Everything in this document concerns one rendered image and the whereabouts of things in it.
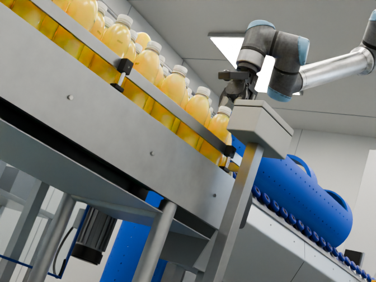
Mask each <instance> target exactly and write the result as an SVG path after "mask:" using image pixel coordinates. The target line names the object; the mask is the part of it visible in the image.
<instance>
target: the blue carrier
mask: <svg viewBox="0 0 376 282"><path fill-rule="evenodd" d="M231 136H232V146H234V147H235V148H236V153H237V154H239V155H240V156H241V157H243V154H244V152H245V149H246V146H245V145H244V144H243V143H242V142H240V141H239V140H238V139H237V138H236V137H235V136H234V135H231ZM298 165H301V166H303V167H304V168H305V170H306V173H305V172H304V171H303V170H302V169H301V168H300V167H299V166H298ZM253 185H255V186H257V187H258V189H259V191H260V193H261V194H262V193H266V194H267V195H268V197H269V199H270V201H272V200H275V201H276V202H277V204H278V206H279V208H281V207H284V208H285V210H286V211H287V213H288V214H290V213H291V214H293V215H294V217H295V219H296V220H300V221H301V222H302V223H303V225H304V226H306V225H307V226H308V227H309V228H310V230H311V232H313V231H314V232H316V233H317V235H318V237H322V238H323V239H324V240H325V242H329V243H330V245H331V246H332V248H333V247H335V248H336V247H338V246H339V245H341V244H342V243H343V242H344V241H345V240H346V239H347V237H348V236H349V234H350V232H351V229H352V226H353V214H352V211H351V208H350V207H349V205H348V203H347V202H346V201H345V200H344V199H343V198H342V197H341V196H340V195H339V194H337V193H335V192H334V191H331V190H326V189H323V188H321V187H320V185H319V184H318V182H317V178H316V175H315V173H314V171H313V170H312V169H311V168H310V167H309V166H308V165H307V164H306V163H305V162H304V161H303V160H302V159H301V158H299V157H297V156H294V155H291V154H287V155H286V158H285V159H275V158H265V157H262V158H261V161H260V164H259V167H258V170H257V174H256V177H255V180H254V182H253Z"/></svg>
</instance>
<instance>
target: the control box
mask: <svg viewBox="0 0 376 282"><path fill-rule="evenodd" d="M227 130H228V131H229V132H230V133H231V134H232V135H234V136H235V137H236V138H237V139H238V140H239V141H240V142H242V143H243V144H244V145H245V146H246V145H247V143H248V142H251V143H259V144H260V145H261V146H262V147H263V148H264V152H263V154H262V157H265V158H275V159H285V158H286V155H287V152H288V149H289V145H290V142H291V139H292V136H293V133H294V130H293V129H292V128H291V127H290V126H289V125H288V124H287V123H286V122H285V121H284V120H283V119H282V118H281V117H280V116H279V115H278V114H277V113H276V112H275V111H274V110H273V109H272V108H271V107H270V106H269V105H268V104H267V103H266V102H265V101H264V100H236V101H235V104H234V108H233V111H232V113H231V116H230V119H229V122H228V125H227Z"/></svg>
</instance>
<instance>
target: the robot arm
mask: <svg viewBox="0 0 376 282"><path fill-rule="evenodd" d="M308 50H309V40H308V39H306V38H304V37H301V36H297V35H293V34H289V33H286V32H282V31H278V30H275V26H274V25H273V24H272V23H270V22H267V21H265V20H255V21H252V22H251V23H250V24H249V26H248V28H247V30H246V32H245V37H244V39H243V42H242V45H241V48H240V51H239V53H238V57H237V59H236V66H237V68H236V70H237V72H232V71H230V70H228V69H226V70H224V71H223V72H218V79H223V80H224V81H230V82H229V83H228V84H227V86H226V87H225V88H224V91H223V92H222V94H221V96H220V98H219V105H218V107H220V106H226V107H228V108H230V106H231V104H232V102H233V103H234V104H235V101H236V100H252V99H253V96H254V94H255V99H254V100H256V97H257V94H258V92H257V91H256V90H255V87H256V84H257V81H258V78H259V76H258V75H257V73H259V72H261V70H262V66H263V64H264V61H265V58H266V56H270V57H274V58H275V61H274V66H273V68H272V72H271V76H270V80H269V84H268V85H267V95H268V96H269V97H270V98H272V99H274V100H276V101H279V102H289V101H290V100H291V99H292V94H295V93H298V92H299V91H302V90H306V89H309V88H312V87H315V86H319V85H322V84H325V83H328V82H332V81H335V80H338V79H342V78H345V77H348V76H352V75H355V74H356V75H357V76H365V75H367V74H370V73H371V72H373V71H375V70H376V10H374V11H373V12H372V14H371V17H370V19H369V22H368V25H367V27H366V30H365V33H364V36H363V39H362V42H361V43H360V45H359V46H358V47H357V48H355V49H353V50H352V51H351V52H350V54H345V55H342V56H339V57H334V58H331V59H326V60H323V61H320V62H315V63H312V64H307V65H305V63H306V60H307V54H308ZM231 79H232V81H231ZM229 98H231V99H229ZM218 110H219V109H218Z"/></svg>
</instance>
